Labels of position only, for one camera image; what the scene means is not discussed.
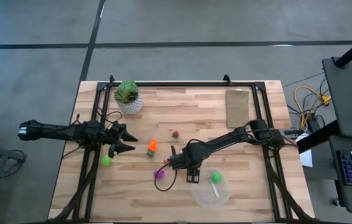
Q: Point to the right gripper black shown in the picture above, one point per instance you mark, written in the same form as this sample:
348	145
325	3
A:
188	157

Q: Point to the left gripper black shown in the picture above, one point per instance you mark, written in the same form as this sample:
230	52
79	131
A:
115	132

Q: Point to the small red toy fruit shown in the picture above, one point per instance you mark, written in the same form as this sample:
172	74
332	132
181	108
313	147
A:
165	161

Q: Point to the red toy strawberry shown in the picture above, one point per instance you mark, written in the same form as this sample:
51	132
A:
175	134

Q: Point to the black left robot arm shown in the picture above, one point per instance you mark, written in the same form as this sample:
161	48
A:
54	130

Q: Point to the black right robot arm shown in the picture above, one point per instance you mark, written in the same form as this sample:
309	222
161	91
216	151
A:
222	141

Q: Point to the clear plastic tupperware container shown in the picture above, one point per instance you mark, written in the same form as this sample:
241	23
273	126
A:
201	193

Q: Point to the purple spiky ball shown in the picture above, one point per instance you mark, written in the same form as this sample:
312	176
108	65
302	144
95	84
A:
159	174

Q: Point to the orange toy carrot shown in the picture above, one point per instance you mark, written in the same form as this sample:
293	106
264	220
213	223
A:
153	145

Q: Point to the green toy ball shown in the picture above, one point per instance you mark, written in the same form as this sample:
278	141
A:
106	161
216	177

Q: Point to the succulent in patterned white pot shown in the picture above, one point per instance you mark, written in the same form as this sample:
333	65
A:
131	107

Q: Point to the brown rectangular mat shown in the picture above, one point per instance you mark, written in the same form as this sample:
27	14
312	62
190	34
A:
237	109

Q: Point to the white paper sheet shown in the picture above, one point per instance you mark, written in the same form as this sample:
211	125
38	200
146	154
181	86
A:
306	157

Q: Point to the black power strip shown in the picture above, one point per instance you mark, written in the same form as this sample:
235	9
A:
313	123

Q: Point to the black square beam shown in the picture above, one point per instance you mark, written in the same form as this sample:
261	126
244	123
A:
317	137

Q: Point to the grey desk with pole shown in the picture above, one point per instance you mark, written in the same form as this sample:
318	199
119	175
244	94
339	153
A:
347	93

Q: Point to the black aluminium table frame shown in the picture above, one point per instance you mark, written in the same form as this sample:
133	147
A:
179	84

